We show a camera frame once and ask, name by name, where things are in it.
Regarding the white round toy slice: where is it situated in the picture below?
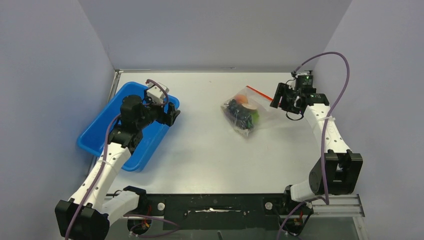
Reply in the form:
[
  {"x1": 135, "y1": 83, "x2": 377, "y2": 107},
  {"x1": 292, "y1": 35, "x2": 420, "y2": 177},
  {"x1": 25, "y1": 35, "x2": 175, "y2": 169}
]
[{"x1": 241, "y1": 103, "x2": 258, "y2": 111}]

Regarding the clear zip top bag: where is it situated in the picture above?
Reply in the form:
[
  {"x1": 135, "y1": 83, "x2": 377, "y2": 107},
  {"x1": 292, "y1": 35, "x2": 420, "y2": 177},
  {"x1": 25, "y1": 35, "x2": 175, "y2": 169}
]
[{"x1": 220, "y1": 85, "x2": 282, "y2": 138}]

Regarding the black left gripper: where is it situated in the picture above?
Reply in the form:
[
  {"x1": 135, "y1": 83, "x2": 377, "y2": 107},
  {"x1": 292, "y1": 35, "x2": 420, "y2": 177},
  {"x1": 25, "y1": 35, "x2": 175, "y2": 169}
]
[{"x1": 136, "y1": 89, "x2": 179, "y2": 130}]

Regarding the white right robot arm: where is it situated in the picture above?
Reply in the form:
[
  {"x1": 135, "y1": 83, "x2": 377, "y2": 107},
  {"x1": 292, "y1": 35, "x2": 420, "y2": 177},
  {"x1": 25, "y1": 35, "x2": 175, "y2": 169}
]
[{"x1": 270, "y1": 74, "x2": 363, "y2": 214}]

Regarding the red yellow toy peach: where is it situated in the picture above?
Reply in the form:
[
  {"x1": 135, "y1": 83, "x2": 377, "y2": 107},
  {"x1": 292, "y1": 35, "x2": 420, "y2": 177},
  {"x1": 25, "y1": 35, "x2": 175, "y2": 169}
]
[{"x1": 233, "y1": 94, "x2": 249, "y2": 105}]

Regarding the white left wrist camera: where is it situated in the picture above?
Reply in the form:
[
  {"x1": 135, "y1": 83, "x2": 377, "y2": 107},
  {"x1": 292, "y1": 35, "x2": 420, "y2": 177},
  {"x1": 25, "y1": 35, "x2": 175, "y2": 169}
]
[{"x1": 146, "y1": 82, "x2": 170, "y2": 105}]

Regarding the green toy leaf vegetable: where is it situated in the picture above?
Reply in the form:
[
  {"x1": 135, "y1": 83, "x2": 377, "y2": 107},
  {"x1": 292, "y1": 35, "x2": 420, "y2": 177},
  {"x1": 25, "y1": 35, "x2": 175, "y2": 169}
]
[{"x1": 250, "y1": 110, "x2": 260, "y2": 125}]

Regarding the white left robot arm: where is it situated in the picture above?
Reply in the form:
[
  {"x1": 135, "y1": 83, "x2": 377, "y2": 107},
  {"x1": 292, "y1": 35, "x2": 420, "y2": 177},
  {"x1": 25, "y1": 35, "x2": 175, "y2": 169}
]
[{"x1": 54, "y1": 93, "x2": 180, "y2": 240}]

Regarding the blue plastic bin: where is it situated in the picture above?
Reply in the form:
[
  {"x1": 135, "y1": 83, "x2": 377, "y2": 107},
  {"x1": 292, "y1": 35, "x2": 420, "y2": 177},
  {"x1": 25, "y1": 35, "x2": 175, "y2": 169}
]
[{"x1": 77, "y1": 82, "x2": 180, "y2": 172}]

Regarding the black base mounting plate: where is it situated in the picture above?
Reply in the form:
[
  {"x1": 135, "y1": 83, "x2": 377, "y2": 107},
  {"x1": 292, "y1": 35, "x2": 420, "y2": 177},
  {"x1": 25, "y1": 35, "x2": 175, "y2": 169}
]
[{"x1": 127, "y1": 193, "x2": 314, "y2": 233}]

